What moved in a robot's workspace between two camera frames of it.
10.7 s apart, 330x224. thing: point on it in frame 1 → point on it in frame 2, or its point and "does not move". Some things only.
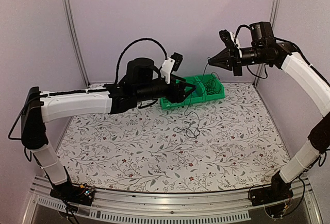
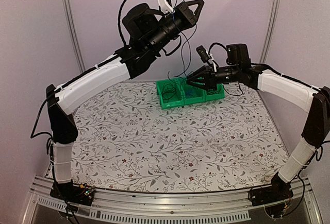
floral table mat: x=220 y=145 does not move
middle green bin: x=200 y=93 does not move
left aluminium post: x=70 y=24 does not move
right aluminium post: x=275 y=7 does not move
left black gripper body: x=171 y=96 → x=186 y=22
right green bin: x=213 y=88 does not move
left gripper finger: x=182 y=82 → x=200 y=2
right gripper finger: x=221 y=56 → x=199 y=74
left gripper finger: x=193 y=90 → x=195 y=16
